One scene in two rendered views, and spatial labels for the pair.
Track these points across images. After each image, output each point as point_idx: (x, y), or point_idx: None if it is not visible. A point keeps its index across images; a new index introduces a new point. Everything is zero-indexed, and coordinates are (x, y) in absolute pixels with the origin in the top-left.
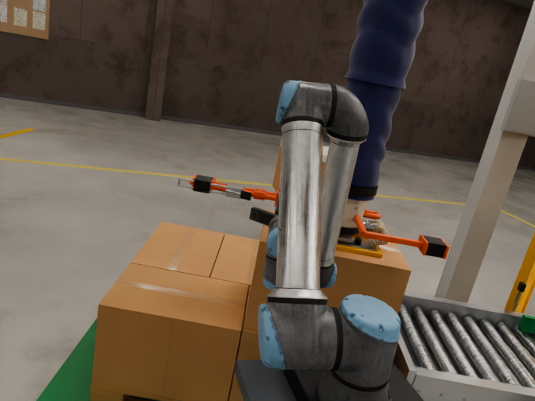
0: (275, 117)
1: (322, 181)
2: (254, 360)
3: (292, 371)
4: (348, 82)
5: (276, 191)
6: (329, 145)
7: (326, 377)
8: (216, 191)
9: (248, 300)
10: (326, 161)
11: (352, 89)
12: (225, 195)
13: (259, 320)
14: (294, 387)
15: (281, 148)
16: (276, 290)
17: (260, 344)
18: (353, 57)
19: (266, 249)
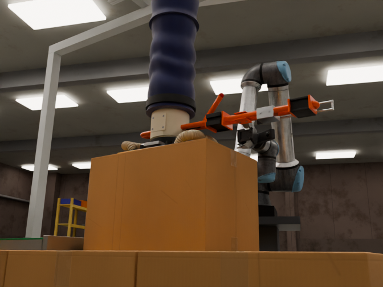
0: (288, 77)
1: (255, 110)
2: (288, 216)
3: (274, 209)
4: (194, 24)
5: (225, 114)
6: (257, 91)
7: (269, 199)
8: (289, 115)
9: (258, 222)
10: (256, 100)
11: (196, 33)
12: (279, 119)
13: (301, 173)
14: (275, 214)
15: (288, 95)
16: (295, 159)
17: (301, 183)
18: (196, 8)
19: (275, 155)
